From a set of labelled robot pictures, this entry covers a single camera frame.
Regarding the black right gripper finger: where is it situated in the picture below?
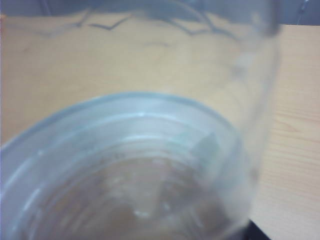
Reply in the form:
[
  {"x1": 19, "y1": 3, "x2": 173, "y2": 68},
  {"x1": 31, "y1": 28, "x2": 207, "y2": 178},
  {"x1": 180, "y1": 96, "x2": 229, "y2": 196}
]
[{"x1": 246, "y1": 219, "x2": 270, "y2": 240}]

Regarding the clear plastic mineral water bottle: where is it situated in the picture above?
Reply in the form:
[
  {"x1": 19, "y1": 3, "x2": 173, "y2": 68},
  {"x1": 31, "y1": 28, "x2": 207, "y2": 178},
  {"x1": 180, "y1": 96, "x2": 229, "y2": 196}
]
[{"x1": 0, "y1": 0, "x2": 285, "y2": 240}]

